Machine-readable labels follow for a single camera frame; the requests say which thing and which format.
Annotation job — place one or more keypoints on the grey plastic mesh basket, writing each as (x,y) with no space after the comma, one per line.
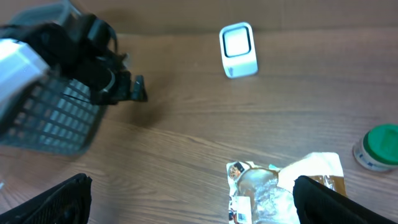
(53,114)

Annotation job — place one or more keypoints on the green white yogurt cup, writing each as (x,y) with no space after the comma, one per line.
(377,150)

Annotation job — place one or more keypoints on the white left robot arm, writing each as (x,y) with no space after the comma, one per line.
(21,65)

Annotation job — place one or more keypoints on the white barcode scanner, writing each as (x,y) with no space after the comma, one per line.
(238,53)

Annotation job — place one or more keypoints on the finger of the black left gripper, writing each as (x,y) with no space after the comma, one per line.
(139,93)

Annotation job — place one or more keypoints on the brown white snack bag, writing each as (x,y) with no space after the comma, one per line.
(264,194)

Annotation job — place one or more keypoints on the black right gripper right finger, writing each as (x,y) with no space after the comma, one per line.
(317,204)

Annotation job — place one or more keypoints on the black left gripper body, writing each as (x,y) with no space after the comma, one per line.
(80,51)

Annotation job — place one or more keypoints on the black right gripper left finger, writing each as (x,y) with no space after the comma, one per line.
(68,202)

